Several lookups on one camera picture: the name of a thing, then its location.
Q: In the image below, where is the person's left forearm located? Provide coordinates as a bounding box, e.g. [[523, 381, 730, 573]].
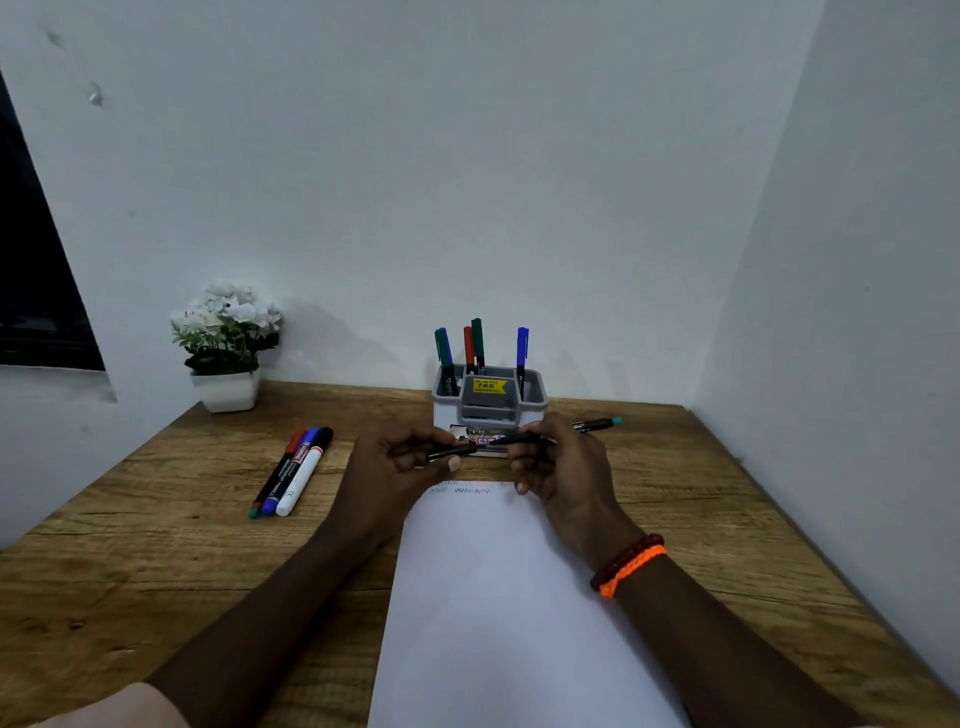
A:
[[146, 519, 393, 728]]

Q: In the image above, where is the dark window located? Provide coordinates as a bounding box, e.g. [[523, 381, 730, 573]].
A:
[[0, 71, 107, 373]]

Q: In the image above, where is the grey desk organizer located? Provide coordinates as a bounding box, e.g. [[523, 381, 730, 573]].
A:
[[432, 364, 550, 459]]

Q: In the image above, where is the white paper sheet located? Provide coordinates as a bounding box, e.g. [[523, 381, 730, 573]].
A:
[[366, 480, 693, 728]]

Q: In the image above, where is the black pen with green end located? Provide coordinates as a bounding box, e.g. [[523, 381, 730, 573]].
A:
[[487, 417, 624, 448]]

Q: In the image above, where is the person's left hand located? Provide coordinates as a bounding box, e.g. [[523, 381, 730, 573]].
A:
[[328, 426, 463, 556]]

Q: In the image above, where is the black pen with red cap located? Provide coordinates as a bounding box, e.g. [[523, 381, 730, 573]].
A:
[[248, 429, 308, 521]]

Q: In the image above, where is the person's right forearm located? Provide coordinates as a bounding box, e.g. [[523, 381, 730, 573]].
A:
[[606, 551, 871, 728]]

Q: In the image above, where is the orange thread bracelet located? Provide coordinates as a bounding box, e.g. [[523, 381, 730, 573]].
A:
[[597, 544, 669, 600]]

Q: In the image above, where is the person's right hand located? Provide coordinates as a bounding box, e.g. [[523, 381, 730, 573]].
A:
[[507, 412, 648, 576]]

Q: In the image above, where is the white flower plant in pot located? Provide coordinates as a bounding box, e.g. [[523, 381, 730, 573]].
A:
[[168, 280, 284, 415]]

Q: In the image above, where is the blue marker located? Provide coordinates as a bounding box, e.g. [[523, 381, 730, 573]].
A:
[[259, 426, 322, 518]]

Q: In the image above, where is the small silver printed packet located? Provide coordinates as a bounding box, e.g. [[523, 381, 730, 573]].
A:
[[449, 424, 520, 459]]

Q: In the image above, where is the red-brown bead bracelet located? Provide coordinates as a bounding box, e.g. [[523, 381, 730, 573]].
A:
[[589, 533, 666, 593]]

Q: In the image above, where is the white marker with black cap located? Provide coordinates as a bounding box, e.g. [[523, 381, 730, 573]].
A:
[[274, 426, 335, 519]]

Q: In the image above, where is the light pink sleeve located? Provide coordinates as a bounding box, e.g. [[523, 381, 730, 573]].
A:
[[28, 681, 193, 728]]

